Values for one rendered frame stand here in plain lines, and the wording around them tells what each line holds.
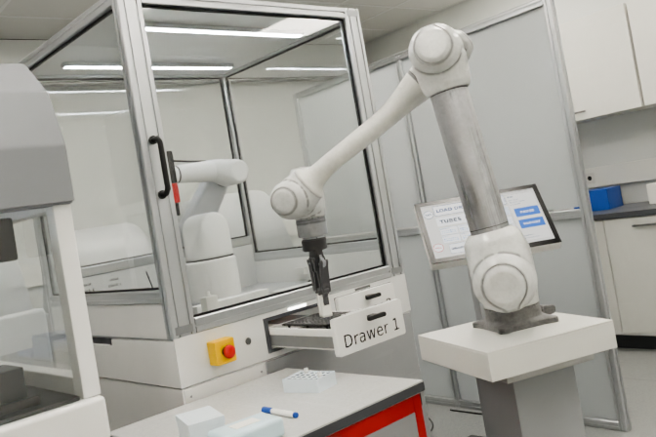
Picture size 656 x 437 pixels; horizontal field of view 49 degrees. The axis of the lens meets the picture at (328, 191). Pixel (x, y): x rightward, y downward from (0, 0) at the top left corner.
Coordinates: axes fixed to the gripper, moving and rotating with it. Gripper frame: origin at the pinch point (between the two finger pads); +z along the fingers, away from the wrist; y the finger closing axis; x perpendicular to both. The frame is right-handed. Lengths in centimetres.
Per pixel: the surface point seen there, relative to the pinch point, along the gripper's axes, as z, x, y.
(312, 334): 8.4, 3.8, 3.7
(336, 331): 6.8, 0.4, -8.4
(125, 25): -91, 43, 12
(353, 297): 5.3, -23.1, 36.1
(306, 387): 18.8, 13.7, -14.6
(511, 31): -98, -148, 93
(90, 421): 11, 69, -27
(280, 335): 9.3, 10.0, 18.4
